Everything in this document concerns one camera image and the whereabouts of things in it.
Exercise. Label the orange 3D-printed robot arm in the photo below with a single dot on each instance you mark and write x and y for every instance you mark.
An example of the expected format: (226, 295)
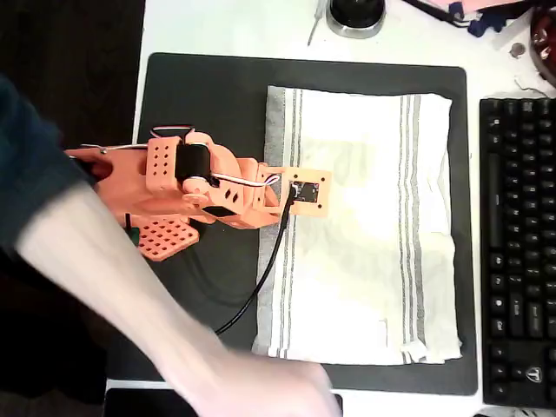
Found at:
(165, 165)

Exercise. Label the black tablet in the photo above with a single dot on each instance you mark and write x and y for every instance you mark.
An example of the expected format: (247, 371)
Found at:
(139, 404)

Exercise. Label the orange gripper camera mount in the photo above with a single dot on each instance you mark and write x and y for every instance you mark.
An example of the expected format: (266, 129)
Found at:
(326, 191)

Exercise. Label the small round coin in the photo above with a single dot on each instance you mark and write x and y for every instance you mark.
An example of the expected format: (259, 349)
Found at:
(518, 49)

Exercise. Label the bare person forearm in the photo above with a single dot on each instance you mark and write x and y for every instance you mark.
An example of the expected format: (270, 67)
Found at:
(108, 269)

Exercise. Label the dark teal sleeve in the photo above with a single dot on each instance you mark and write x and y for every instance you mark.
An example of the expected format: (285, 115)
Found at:
(30, 165)

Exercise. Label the pink paper sheet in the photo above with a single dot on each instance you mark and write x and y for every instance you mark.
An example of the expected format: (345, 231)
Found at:
(478, 3)

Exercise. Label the black steel-rimmed round object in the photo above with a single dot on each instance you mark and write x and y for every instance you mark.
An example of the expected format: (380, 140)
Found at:
(356, 17)

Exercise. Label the orange perforated base plate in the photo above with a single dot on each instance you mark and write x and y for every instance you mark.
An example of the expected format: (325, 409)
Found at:
(169, 239)

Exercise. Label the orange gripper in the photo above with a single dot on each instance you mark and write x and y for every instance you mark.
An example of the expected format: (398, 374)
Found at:
(266, 212)

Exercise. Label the blue plastic part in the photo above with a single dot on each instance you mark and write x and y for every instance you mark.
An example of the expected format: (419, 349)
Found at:
(482, 24)

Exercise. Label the person hand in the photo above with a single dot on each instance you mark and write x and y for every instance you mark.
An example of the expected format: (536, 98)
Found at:
(269, 391)

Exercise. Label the black desk mat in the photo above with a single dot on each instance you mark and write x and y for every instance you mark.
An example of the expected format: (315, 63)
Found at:
(208, 100)

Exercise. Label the white striped towel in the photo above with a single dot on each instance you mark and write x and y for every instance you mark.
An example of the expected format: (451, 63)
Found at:
(360, 243)

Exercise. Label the white pen-like stick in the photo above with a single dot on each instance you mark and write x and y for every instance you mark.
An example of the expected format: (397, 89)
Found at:
(316, 21)

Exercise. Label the dark red bowl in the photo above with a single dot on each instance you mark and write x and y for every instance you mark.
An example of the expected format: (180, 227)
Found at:
(545, 48)

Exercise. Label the black computer keyboard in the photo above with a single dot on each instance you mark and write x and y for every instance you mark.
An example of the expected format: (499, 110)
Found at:
(521, 243)

